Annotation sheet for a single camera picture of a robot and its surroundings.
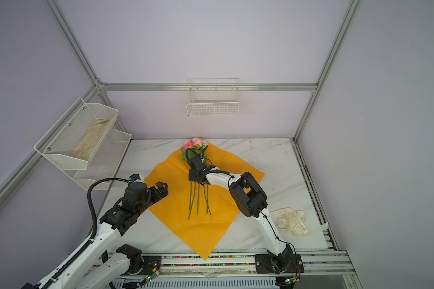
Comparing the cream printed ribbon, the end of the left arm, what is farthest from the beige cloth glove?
the cream printed ribbon

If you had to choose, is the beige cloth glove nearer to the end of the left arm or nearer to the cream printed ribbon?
the end of the left arm

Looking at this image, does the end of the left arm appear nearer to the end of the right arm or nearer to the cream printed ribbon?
the end of the right arm

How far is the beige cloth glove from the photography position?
75 centimetres

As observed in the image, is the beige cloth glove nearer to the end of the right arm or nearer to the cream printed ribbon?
the end of the right arm
